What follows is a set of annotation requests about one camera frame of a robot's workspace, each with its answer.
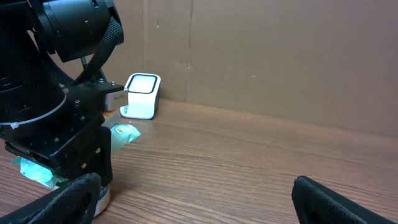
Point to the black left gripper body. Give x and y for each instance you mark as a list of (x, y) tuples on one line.
[(69, 140)]

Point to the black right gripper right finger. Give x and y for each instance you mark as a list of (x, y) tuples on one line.
[(316, 204)]

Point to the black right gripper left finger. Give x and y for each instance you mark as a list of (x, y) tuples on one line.
[(73, 203)]

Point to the green lidded can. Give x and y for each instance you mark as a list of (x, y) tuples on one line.
[(103, 201)]

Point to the teal snack bag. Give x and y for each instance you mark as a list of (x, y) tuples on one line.
[(121, 134)]

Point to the orange tissue pack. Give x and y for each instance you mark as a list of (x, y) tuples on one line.
[(111, 118)]

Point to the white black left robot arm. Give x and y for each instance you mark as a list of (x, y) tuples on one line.
[(53, 90)]

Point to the white barcode scanner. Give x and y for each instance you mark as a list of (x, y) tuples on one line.
[(143, 91)]

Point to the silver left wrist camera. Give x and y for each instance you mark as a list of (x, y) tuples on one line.
[(115, 100)]

